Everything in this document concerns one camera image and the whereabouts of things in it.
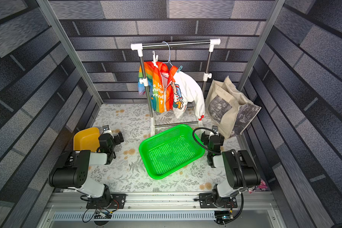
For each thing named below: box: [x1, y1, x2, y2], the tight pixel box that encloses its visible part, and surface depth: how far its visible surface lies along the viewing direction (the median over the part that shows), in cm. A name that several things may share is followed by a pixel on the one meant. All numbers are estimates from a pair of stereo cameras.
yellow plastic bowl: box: [73, 127, 101, 153], surface depth 97 cm
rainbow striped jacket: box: [137, 61, 178, 114], surface depth 85 cm
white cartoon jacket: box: [171, 70, 206, 121], surface depth 79 cm
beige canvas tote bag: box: [205, 76, 262, 139], surface depth 96 cm
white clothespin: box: [152, 50, 159, 69], surface depth 77 cm
